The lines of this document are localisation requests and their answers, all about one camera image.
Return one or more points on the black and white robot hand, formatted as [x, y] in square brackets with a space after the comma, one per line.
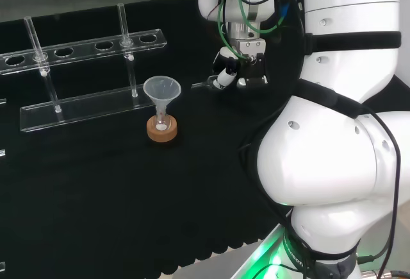
[253, 67]

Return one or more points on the small round-bottom glass flask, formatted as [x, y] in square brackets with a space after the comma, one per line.
[160, 123]

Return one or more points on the clear acrylic funnel stand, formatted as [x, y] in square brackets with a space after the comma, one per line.
[80, 106]

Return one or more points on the clear plastic funnel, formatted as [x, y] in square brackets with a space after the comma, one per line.
[161, 88]

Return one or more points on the clear weighing funnel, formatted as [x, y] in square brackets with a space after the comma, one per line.
[201, 84]

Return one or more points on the black table cloth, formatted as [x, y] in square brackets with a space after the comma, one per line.
[96, 195]

